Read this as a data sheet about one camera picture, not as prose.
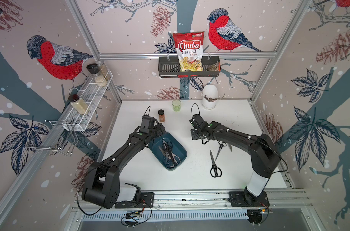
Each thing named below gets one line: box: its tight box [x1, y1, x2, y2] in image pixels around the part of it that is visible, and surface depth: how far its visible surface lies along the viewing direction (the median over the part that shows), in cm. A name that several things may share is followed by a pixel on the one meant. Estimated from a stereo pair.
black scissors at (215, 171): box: [209, 150, 223, 178], surface depth 85 cm
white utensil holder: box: [202, 84, 219, 110], surface depth 113 cm
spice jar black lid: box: [86, 63, 108, 88], surface depth 83 cm
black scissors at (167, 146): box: [161, 140, 175, 165], surface depth 94 cm
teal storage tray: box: [148, 132, 188, 171], surface depth 92 cm
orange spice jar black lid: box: [157, 109, 166, 123], surface depth 105 cm
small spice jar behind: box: [98, 61, 112, 81], surface depth 87 cm
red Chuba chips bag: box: [172, 31, 205, 72], surface depth 84 cm
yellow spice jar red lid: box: [68, 93, 89, 115], surface depth 69 cm
